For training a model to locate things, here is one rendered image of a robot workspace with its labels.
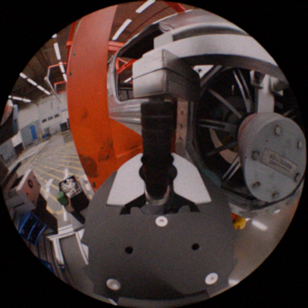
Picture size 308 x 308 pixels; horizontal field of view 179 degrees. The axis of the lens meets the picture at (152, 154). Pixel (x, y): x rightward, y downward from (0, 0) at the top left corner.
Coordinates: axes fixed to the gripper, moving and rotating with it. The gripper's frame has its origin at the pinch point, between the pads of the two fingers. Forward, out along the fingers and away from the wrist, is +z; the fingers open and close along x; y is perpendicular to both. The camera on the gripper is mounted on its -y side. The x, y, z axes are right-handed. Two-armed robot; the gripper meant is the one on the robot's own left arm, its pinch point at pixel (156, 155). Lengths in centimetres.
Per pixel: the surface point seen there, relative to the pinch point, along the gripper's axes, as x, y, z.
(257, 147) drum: 12.8, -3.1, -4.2
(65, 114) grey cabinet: -847, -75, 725
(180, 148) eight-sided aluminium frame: 9.0, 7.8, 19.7
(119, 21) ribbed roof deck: -195, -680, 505
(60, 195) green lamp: -34.2, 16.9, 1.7
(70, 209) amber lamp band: -33.3, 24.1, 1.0
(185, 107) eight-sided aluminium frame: 9.7, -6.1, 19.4
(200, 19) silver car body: 28, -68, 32
